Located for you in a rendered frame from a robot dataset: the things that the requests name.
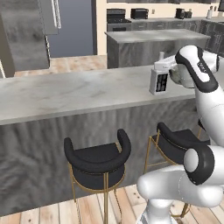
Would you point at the black and silver stove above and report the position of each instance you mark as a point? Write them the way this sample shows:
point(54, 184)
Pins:
point(118, 22)

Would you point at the grey dining counter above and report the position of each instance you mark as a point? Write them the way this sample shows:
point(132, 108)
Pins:
point(43, 151)

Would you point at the black toaster oven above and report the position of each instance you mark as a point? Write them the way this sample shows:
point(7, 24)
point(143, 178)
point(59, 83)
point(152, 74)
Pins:
point(139, 13)

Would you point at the grey wall cabinet run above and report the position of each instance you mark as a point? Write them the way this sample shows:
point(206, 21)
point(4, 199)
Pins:
point(163, 1)

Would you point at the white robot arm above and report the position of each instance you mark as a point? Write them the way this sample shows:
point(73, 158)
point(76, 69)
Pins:
point(210, 110)

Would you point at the black stool with gold legs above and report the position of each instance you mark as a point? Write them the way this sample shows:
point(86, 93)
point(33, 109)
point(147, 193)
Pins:
point(97, 163)
point(178, 143)

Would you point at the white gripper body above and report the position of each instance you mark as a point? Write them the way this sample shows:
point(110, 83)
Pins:
point(164, 63)

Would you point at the small black appliance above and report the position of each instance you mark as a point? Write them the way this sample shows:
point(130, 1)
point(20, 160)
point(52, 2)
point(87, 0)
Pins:
point(188, 14)

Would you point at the grey side cabinet run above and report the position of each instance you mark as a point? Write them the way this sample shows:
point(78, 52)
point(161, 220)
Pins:
point(214, 36)

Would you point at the grey fridge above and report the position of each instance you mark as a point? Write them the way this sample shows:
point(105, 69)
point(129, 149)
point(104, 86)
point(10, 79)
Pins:
point(73, 29)

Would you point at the grey base cabinet run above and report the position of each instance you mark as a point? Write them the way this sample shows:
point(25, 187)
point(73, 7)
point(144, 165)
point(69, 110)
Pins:
point(163, 25)

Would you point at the black coffee machine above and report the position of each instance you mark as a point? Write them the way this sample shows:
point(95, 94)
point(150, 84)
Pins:
point(180, 13)

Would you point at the grey kitchen island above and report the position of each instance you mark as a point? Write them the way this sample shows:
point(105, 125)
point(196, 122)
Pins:
point(140, 51)

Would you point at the tall grey cabinet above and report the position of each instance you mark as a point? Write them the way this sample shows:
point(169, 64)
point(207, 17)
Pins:
point(23, 35)

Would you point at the white bottle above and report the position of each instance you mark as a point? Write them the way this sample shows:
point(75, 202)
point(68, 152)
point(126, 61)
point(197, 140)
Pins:
point(209, 13)

